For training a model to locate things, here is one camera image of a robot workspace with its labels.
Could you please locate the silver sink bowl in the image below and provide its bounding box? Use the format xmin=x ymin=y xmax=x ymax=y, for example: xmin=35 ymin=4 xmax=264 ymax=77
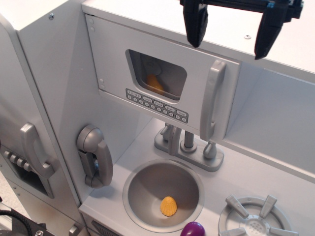
xmin=123 ymin=159 xmax=205 ymax=233

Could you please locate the purple toy eggplant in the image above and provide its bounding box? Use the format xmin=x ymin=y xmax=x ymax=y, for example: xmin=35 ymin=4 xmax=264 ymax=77
xmin=180 ymin=222 xmax=205 ymax=236

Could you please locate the grey toy faucet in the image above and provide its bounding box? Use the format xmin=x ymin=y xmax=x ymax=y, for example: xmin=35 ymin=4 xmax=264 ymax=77
xmin=155 ymin=123 xmax=224 ymax=172

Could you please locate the grey microwave door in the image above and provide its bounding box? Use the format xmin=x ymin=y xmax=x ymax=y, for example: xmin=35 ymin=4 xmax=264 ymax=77
xmin=86 ymin=15 xmax=240 ymax=136

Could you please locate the grey fridge ice dispenser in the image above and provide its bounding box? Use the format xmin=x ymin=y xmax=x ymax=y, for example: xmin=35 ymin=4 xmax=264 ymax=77
xmin=0 ymin=145 xmax=54 ymax=199

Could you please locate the grey fridge door handle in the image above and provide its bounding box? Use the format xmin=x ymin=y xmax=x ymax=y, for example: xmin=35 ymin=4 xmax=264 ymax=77
xmin=20 ymin=122 xmax=55 ymax=179

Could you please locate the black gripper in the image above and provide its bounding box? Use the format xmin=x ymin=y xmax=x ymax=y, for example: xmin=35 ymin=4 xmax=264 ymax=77
xmin=180 ymin=0 xmax=304 ymax=60

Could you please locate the yellow toy corn piece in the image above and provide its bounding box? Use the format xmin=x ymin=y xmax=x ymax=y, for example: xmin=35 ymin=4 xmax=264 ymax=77
xmin=160 ymin=196 xmax=178 ymax=217

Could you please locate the white toy kitchen cabinet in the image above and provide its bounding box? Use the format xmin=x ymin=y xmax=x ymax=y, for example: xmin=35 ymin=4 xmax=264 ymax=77
xmin=0 ymin=0 xmax=315 ymax=236

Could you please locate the grey toy stove burner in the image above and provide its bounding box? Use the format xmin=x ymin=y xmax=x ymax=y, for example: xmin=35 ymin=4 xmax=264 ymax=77
xmin=218 ymin=195 xmax=299 ymax=236

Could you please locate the yellow toy inside microwave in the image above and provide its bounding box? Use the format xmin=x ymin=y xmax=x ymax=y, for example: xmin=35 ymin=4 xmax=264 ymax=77
xmin=147 ymin=74 xmax=164 ymax=94

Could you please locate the black cable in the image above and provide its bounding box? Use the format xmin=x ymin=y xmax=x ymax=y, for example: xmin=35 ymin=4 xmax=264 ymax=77
xmin=0 ymin=211 xmax=37 ymax=236

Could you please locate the grey microwave door handle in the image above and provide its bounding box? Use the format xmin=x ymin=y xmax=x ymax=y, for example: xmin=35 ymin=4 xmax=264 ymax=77
xmin=199 ymin=60 xmax=226 ymax=141

